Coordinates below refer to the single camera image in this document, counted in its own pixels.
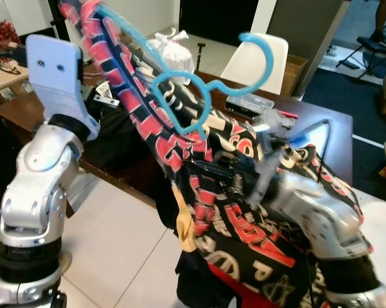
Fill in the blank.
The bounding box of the black red printed shirt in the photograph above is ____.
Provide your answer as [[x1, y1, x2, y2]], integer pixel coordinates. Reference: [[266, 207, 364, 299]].
[[59, 0, 373, 308]]

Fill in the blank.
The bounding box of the teal plastic hanger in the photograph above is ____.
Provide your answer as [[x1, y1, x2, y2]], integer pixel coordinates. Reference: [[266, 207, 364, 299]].
[[100, 3, 291, 137]]

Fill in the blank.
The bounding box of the yellow garment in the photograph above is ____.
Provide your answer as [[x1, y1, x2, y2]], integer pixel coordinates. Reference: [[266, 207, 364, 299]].
[[173, 183, 198, 252]]

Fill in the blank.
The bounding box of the clear plastic box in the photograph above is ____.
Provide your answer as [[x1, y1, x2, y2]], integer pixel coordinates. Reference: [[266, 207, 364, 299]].
[[226, 95, 275, 117]]

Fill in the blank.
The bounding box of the white plastic bag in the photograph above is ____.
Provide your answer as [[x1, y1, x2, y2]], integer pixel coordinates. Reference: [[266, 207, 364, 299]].
[[146, 29, 197, 81]]

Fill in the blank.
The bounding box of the red tinsel decoration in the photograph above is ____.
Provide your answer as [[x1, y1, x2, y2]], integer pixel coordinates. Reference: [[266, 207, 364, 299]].
[[0, 19, 20, 49]]

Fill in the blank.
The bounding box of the red garment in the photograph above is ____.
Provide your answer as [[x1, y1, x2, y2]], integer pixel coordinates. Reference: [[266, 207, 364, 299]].
[[206, 260, 270, 308]]

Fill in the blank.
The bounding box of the plain black garment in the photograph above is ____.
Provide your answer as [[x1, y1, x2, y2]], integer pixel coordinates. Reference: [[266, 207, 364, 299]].
[[177, 250, 232, 308]]

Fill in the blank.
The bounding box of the brown cardboard box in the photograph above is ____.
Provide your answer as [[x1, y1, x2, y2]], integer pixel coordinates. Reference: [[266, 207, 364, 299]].
[[286, 55, 309, 97]]

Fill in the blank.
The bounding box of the black folding chair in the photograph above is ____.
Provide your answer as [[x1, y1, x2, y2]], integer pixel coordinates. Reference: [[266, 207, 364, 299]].
[[337, 0, 386, 71]]

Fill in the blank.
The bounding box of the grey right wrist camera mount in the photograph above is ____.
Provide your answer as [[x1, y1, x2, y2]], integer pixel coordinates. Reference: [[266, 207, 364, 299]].
[[254, 109, 296, 200]]

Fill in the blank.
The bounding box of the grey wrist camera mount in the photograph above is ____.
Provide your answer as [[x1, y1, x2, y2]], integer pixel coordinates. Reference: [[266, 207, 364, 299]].
[[254, 109, 296, 200], [26, 35, 100, 139]]

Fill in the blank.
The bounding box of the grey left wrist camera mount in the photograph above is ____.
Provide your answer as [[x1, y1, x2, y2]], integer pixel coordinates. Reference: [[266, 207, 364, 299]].
[[26, 35, 100, 139]]

